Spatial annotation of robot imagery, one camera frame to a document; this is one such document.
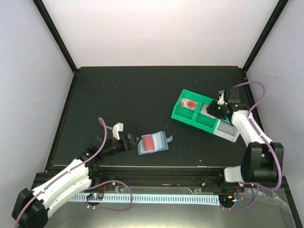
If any clear white bin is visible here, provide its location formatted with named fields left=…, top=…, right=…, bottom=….
left=213, top=120, right=240, bottom=143

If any blue card holder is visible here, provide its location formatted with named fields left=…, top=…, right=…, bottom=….
left=137, top=131, right=173, bottom=155

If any white floral credit card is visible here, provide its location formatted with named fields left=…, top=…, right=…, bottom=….
left=200, top=104, right=215, bottom=119

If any green bin compartment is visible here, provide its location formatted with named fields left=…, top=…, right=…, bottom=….
left=171, top=89, right=203, bottom=125
left=192, top=96, right=219, bottom=134

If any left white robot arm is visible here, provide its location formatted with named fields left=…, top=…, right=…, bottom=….
left=11, top=134, right=141, bottom=228

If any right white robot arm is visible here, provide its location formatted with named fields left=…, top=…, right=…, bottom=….
left=206, top=87, right=284, bottom=191

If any red dot card in bin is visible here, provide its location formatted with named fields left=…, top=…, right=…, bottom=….
left=180, top=98, right=198, bottom=110

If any left small circuit board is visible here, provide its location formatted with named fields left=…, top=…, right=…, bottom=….
left=86, top=193, right=104, bottom=200

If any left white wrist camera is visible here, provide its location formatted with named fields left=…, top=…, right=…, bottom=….
left=112, top=123, right=124, bottom=140

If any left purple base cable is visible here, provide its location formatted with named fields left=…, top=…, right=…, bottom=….
left=83, top=180, right=133, bottom=212

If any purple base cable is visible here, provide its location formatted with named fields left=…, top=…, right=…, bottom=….
left=218, top=181, right=259, bottom=211
left=83, top=180, right=133, bottom=212

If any black front rail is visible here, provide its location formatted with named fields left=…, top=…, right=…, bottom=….
left=98, top=166, right=224, bottom=187

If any white slotted cable duct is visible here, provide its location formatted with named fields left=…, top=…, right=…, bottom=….
left=69, top=193, right=219, bottom=206

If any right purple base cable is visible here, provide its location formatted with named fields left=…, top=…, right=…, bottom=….
left=218, top=181, right=259, bottom=211

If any right black frame post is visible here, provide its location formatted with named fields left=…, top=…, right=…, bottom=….
left=242, top=0, right=289, bottom=73

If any black frame post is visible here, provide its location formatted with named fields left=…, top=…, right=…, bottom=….
left=242, top=0, right=289, bottom=73
left=33, top=0, right=78, bottom=74

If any left black frame post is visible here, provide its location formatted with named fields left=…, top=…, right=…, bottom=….
left=33, top=0, right=78, bottom=74

